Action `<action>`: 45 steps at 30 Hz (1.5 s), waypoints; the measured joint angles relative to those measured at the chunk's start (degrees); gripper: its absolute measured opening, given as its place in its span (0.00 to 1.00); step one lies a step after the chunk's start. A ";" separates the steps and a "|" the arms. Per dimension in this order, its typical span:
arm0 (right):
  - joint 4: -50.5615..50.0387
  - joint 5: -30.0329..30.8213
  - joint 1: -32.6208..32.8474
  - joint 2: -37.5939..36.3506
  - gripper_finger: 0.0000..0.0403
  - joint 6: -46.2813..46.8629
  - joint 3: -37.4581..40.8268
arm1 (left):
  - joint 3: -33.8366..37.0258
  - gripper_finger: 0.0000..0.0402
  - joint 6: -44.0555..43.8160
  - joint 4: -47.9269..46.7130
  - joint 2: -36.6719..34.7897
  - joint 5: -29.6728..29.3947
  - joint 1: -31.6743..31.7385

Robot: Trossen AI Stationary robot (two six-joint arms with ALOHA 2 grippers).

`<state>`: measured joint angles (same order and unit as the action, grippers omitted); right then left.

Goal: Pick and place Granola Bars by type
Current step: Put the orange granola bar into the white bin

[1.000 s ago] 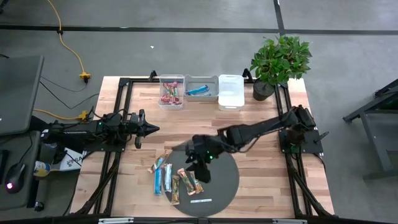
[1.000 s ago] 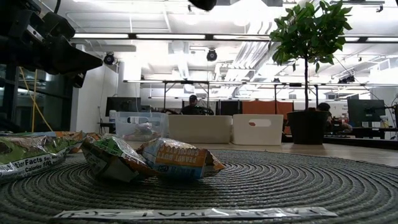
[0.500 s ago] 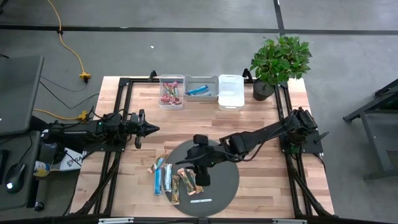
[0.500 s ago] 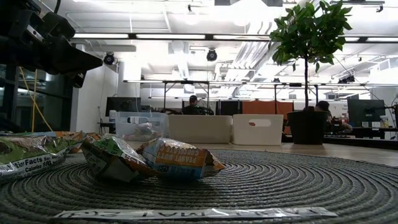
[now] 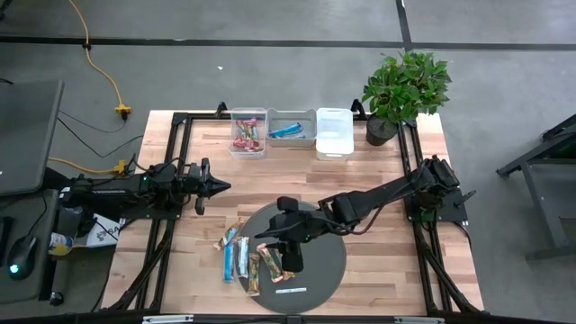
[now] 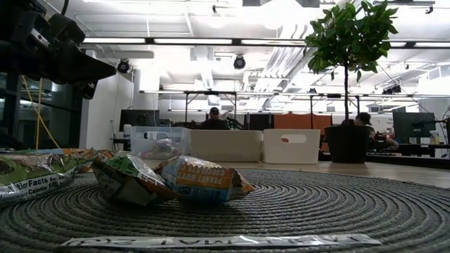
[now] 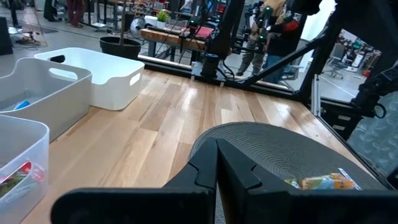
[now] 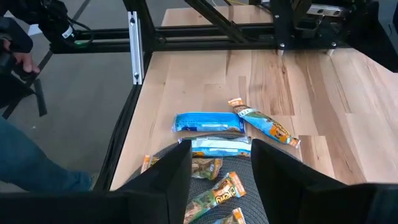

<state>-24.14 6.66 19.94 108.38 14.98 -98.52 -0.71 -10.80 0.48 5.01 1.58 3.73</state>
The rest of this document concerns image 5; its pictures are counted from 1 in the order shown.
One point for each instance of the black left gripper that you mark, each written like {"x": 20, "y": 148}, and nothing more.
{"x": 195, "y": 182}

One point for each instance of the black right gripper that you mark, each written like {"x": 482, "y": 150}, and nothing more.
{"x": 290, "y": 229}

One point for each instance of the blue Chewy granola bar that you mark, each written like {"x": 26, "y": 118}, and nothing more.
{"x": 243, "y": 258}
{"x": 285, "y": 131}
{"x": 228, "y": 265}

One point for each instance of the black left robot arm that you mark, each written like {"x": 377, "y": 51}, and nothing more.
{"x": 112, "y": 191}

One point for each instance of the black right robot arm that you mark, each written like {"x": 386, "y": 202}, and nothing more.
{"x": 373, "y": 198}

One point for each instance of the clear plastic bin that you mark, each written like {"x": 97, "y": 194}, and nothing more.
{"x": 248, "y": 155}

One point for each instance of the white label tape strip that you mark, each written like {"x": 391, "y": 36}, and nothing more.
{"x": 291, "y": 290}

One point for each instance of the round grey woven placemat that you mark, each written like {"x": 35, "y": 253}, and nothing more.
{"x": 324, "y": 270}

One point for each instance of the grey plastic bin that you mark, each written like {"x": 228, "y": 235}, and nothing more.
{"x": 306, "y": 135}

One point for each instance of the white plastic bin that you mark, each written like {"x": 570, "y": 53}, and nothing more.
{"x": 335, "y": 135}

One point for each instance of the white printed bag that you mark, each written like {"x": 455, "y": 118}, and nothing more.
{"x": 101, "y": 236}

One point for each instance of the black plant pot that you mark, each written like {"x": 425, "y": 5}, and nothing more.
{"x": 380, "y": 132}

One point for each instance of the plastic bottle yellow label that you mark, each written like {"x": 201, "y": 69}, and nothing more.
{"x": 60, "y": 243}

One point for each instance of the grey flat panel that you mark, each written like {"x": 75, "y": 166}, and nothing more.
{"x": 27, "y": 135}

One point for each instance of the black caster wheel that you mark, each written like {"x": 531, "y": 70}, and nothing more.
{"x": 56, "y": 299}

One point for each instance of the green leafy plant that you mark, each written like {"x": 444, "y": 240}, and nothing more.
{"x": 405, "y": 87}

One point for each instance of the black computer mouse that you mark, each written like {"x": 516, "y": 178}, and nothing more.
{"x": 22, "y": 258}

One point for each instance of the dark grey desk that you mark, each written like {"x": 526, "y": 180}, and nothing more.
{"x": 36, "y": 288}

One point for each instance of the dark metal side table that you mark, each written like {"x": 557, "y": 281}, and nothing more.
{"x": 549, "y": 189}

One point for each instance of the silver frame bracket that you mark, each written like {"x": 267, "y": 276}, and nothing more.
{"x": 166, "y": 319}
{"x": 418, "y": 321}

